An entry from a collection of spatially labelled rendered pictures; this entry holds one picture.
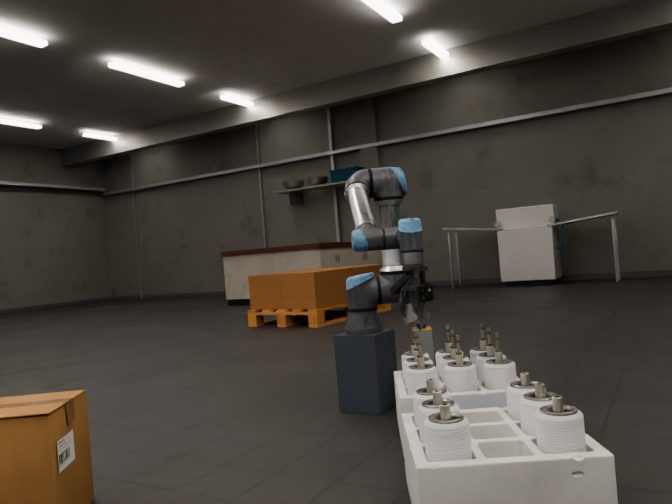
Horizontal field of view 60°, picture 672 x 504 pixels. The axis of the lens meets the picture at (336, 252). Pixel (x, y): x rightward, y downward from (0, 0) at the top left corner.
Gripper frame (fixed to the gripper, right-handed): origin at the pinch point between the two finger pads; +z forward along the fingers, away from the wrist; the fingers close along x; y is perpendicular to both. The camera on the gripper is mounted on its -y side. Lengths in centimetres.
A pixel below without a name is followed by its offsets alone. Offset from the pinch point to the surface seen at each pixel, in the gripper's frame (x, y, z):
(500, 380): 9.9, 26.6, 15.4
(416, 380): -10.4, 12.6, 13.9
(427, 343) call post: 19.2, -17.6, 9.8
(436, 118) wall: 492, -539, -227
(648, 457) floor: 32, 56, 36
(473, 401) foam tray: 0.9, 24.2, 20.3
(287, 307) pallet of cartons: 109, -325, 18
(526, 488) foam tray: -29, 70, 23
